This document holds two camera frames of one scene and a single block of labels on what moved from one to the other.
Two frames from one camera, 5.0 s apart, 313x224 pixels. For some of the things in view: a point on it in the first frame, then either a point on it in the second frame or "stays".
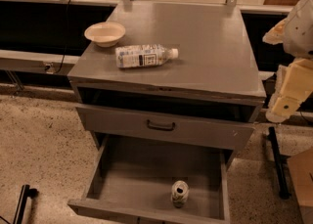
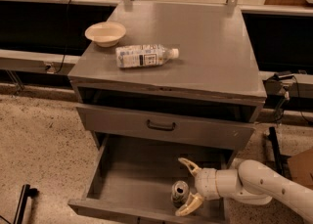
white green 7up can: (179, 193) stays
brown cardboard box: (300, 167) stays
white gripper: (300, 30) → (205, 183)
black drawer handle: (161, 128) stays
